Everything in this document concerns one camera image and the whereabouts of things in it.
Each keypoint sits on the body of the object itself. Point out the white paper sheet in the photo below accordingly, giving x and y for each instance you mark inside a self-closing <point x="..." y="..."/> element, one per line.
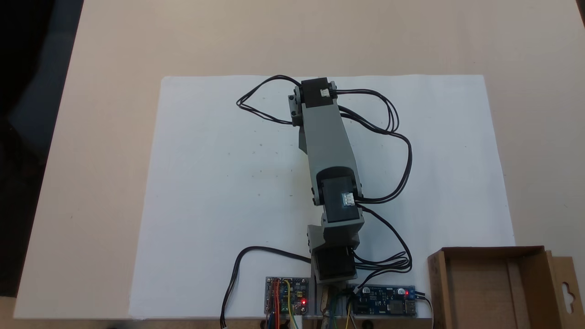
<point x="219" y="183"/>

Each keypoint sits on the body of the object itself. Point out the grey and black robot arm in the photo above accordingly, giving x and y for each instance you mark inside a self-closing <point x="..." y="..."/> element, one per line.
<point x="327" y="137"/>

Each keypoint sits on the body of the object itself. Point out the blue power converter board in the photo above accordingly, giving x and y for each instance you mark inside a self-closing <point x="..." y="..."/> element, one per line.
<point x="379" y="304"/>

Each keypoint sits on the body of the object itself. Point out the brown cardboard box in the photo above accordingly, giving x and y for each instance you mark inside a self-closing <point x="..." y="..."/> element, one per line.
<point x="480" y="292"/>

